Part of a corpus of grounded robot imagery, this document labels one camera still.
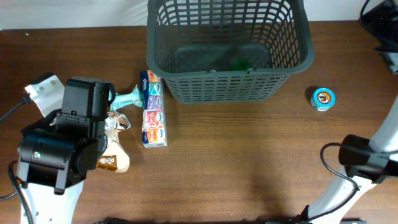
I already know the blue lidded round tin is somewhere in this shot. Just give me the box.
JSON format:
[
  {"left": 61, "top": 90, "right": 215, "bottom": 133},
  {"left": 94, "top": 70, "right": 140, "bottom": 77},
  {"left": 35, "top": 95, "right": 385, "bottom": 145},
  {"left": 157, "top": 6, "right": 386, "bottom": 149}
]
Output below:
[{"left": 310, "top": 88, "right": 336, "bottom": 112}]

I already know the grey plastic lattice basket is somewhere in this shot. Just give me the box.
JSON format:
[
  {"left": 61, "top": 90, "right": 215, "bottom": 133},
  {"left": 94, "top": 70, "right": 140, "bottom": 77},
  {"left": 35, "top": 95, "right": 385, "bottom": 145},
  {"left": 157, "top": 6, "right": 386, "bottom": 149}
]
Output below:
[{"left": 146, "top": 0, "right": 315, "bottom": 104}]

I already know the green capped jar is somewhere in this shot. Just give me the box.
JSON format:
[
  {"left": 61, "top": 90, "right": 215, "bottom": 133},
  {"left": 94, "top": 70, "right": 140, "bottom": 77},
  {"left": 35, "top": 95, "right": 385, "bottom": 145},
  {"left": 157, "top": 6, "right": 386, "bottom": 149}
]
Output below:
[{"left": 231, "top": 60, "right": 253, "bottom": 71}]

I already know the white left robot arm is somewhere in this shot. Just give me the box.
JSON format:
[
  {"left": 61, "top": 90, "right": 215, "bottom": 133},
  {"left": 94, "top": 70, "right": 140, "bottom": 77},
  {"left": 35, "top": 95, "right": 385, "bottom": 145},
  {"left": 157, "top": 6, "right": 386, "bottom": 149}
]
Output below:
[{"left": 16, "top": 73, "right": 116, "bottom": 223}]

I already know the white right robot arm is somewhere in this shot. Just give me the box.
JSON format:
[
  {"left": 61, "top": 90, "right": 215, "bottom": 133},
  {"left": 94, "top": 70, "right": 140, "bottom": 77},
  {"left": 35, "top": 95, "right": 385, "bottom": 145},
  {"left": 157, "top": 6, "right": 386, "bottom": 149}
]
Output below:
[{"left": 297, "top": 1, "right": 397, "bottom": 223}]

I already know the colourful Kleenex tissue pack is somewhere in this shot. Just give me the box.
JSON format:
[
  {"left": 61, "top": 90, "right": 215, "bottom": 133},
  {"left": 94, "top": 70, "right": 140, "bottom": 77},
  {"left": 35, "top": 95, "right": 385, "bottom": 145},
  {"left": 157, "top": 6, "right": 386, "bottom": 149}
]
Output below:
[{"left": 140, "top": 70, "right": 167, "bottom": 148}]

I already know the mint green wipes packet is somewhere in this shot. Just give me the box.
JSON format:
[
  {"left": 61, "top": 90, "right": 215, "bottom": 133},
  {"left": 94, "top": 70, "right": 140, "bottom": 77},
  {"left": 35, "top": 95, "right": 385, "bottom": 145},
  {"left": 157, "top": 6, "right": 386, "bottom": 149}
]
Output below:
[{"left": 110, "top": 85, "right": 144, "bottom": 111}]

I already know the brown cream snack bag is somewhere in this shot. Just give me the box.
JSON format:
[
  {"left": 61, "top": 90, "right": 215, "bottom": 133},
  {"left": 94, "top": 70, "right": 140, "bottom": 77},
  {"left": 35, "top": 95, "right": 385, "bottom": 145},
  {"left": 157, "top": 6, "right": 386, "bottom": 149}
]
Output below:
[{"left": 96, "top": 111, "right": 131, "bottom": 173}]

